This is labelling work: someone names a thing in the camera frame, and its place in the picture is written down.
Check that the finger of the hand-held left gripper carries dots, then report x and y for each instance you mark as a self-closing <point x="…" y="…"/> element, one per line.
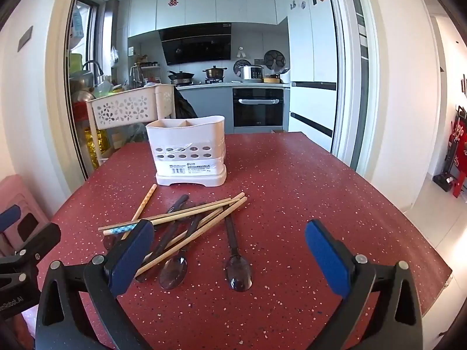
<point x="36" y="238"/>
<point x="9" y="217"/>

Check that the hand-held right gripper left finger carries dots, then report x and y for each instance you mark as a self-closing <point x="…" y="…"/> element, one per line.
<point x="131" y="255"/>

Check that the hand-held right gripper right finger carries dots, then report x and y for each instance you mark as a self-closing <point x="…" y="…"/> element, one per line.
<point x="328" y="259"/>

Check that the wooden chopstick tan dotted end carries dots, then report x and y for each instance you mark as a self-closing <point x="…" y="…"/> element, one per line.
<point x="147" y="198"/>

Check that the dark translucent plastic spoon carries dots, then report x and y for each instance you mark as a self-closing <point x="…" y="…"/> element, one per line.
<point x="178" y="203"/>
<point x="173" y="273"/>
<point x="239" y="274"/>

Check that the white plastic utensil holder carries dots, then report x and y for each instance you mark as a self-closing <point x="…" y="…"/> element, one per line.
<point x="186" y="149"/>

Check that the pink plastic stool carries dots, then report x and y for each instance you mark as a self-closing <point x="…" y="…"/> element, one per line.
<point x="18" y="197"/>

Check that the wooden chopstick blue dotted end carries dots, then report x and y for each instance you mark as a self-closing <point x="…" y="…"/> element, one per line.
<point x="120" y="229"/>

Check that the yellow oil bottle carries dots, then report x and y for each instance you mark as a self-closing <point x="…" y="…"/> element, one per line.
<point x="94" y="146"/>

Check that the white flower-cutout basket trolley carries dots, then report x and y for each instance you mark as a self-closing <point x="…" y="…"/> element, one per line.
<point x="127" y="107"/>

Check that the black trash bag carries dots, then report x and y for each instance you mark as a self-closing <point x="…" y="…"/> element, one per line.
<point x="184" y="104"/>

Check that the red upright floor cleaner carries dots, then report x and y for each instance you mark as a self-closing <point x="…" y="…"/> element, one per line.
<point x="456" y="153"/>

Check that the black built-in oven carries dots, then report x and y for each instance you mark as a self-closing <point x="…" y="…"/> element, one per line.
<point x="258" y="106"/>

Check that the kitchen faucet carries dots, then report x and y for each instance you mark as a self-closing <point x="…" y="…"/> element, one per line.
<point x="95" y="68"/>

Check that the spice rack with bottles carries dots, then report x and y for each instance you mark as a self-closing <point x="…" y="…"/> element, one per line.
<point x="146" y="73"/>

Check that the black wok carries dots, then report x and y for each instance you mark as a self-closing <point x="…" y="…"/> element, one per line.
<point x="181" y="76"/>

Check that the steel cooking pot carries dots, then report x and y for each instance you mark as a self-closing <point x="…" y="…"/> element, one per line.
<point x="214" y="73"/>

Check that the silver rice cooker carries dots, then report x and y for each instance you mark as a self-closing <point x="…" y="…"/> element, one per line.
<point x="251" y="73"/>

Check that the white refrigerator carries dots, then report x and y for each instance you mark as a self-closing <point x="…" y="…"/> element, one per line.
<point x="312" y="43"/>

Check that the black range hood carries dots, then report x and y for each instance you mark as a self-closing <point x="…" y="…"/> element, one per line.
<point x="197" y="45"/>

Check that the grey wall switch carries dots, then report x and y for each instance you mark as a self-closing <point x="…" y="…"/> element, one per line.
<point x="24" y="39"/>

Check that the round black wall rack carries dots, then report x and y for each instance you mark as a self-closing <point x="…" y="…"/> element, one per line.
<point x="276" y="60"/>

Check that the round grey wall rack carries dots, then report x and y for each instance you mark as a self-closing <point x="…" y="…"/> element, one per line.
<point x="240" y="65"/>

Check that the white wall cabinets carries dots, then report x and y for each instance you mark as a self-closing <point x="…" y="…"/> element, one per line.
<point x="204" y="7"/>

